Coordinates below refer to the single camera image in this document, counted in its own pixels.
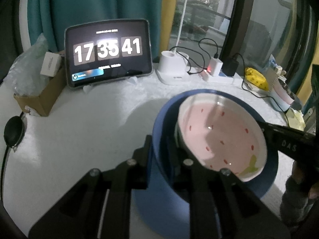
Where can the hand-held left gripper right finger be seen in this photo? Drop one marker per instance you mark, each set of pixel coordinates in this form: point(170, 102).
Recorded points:
point(184, 176)

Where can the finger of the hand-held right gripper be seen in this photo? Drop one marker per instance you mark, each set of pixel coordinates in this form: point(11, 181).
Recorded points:
point(268, 133)

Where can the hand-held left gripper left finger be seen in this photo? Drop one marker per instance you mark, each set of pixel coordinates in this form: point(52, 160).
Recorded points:
point(139, 164)

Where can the pink bowl with red specks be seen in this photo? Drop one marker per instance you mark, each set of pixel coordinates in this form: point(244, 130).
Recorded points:
point(219, 134)

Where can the person's right hand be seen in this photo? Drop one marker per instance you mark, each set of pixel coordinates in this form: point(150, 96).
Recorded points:
point(290, 189)

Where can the pale yellow cloth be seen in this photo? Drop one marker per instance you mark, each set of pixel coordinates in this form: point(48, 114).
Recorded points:
point(295, 119)

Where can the plain light pink bowl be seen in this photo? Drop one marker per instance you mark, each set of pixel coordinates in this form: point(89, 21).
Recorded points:
point(282, 95)

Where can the yellow curtain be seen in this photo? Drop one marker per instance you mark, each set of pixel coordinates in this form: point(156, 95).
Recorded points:
point(168, 25)
point(307, 92)

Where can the yellow packet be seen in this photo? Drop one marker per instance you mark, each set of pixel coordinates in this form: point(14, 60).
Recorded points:
point(256, 79)

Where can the white container with packets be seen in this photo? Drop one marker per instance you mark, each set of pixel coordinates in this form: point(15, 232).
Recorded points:
point(274, 73)

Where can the white power strip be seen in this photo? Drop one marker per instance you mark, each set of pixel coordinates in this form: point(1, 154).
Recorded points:
point(221, 79)

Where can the black charger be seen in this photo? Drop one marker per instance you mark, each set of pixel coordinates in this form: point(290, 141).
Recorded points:
point(230, 67)

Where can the white charger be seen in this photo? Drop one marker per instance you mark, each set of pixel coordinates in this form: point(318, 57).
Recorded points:
point(214, 66)

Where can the clear tablet stand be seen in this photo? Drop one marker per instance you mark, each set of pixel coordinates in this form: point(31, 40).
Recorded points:
point(88, 87)

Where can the white desk lamp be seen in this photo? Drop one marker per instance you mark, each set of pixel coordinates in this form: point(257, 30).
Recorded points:
point(172, 67)

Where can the cardboard box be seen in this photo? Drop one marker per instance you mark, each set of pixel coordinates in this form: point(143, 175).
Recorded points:
point(47, 92)

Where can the tablet showing clock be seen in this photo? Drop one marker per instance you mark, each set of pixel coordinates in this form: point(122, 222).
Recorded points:
point(107, 49)

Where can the black round puck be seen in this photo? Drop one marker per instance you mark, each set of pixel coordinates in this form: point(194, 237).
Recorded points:
point(14, 130)

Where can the small white box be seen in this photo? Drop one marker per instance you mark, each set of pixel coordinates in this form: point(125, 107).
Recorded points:
point(50, 64)

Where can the teal curtain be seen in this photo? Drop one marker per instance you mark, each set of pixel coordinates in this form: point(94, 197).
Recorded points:
point(87, 2)

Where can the dark window frame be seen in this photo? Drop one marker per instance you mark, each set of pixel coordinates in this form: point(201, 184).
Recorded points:
point(239, 17)

